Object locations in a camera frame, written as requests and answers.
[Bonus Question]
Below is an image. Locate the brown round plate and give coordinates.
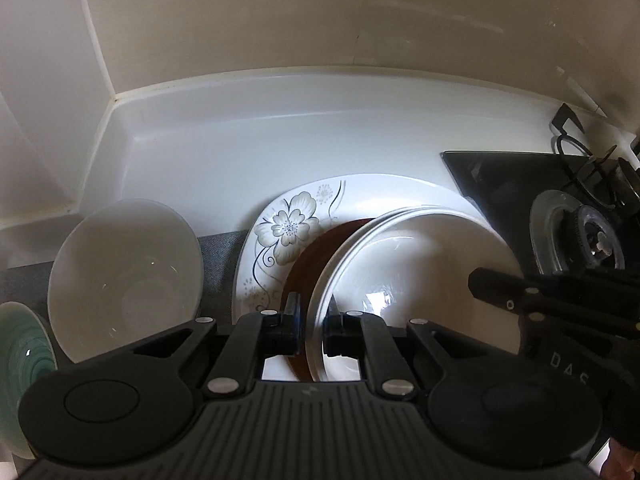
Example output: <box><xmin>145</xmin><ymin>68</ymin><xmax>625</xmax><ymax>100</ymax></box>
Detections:
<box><xmin>281</xmin><ymin>217</ymin><xmax>377</xmax><ymax>382</ymax></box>

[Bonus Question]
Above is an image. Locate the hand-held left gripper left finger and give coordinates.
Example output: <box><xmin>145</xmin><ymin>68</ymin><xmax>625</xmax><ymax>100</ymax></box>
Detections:
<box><xmin>131</xmin><ymin>292</ymin><xmax>303</xmax><ymax>401</ymax></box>

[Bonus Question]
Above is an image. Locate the light blue ribbed bowl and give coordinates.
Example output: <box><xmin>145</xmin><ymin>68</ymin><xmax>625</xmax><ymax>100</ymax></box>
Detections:
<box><xmin>0</xmin><ymin>301</ymin><xmax>59</xmax><ymax>459</ymax></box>

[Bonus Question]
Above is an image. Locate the white bowl blue patterned rim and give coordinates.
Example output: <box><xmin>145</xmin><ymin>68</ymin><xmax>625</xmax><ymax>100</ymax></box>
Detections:
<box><xmin>47</xmin><ymin>198</ymin><xmax>204</xmax><ymax>364</ymax></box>

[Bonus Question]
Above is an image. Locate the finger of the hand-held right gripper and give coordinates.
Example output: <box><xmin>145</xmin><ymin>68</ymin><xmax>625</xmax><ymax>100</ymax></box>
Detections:
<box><xmin>469</xmin><ymin>267</ymin><xmax>640</xmax><ymax>340</ymax></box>

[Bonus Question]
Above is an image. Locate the grey dish mat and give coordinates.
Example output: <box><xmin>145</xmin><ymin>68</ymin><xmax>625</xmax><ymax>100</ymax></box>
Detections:
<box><xmin>0</xmin><ymin>229</ymin><xmax>252</xmax><ymax>327</ymax></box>

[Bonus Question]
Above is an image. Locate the small white square plate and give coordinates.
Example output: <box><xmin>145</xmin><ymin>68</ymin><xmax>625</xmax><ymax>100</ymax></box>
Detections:
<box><xmin>305</xmin><ymin>205</ymin><xmax>526</xmax><ymax>384</ymax></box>

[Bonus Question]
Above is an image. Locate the black glass gas stove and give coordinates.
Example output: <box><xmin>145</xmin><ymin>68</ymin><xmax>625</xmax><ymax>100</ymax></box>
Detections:
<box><xmin>440</xmin><ymin>149</ymin><xmax>640</xmax><ymax>281</ymax></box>

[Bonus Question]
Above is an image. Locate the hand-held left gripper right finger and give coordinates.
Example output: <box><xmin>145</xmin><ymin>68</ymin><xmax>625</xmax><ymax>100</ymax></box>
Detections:
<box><xmin>323</xmin><ymin>295</ymin><xmax>502</xmax><ymax>403</ymax></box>

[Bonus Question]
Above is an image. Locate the round stove burner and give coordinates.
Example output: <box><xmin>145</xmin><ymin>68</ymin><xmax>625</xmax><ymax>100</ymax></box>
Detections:
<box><xmin>530</xmin><ymin>187</ymin><xmax>627</xmax><ymax>275</ymax></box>

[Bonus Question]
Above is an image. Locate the large white floral plate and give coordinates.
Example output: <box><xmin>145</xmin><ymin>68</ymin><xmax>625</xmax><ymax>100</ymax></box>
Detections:
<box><xmin>235</xmin><ymin>173</ymin><xmax>497</xmax><ymax>327</ymax></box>

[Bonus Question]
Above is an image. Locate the black pan support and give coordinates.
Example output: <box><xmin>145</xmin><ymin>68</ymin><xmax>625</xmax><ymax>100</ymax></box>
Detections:
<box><xmin>550</xmin><ymin>103</ymin><xmax>640</xmax><ymax>211</ymax></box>

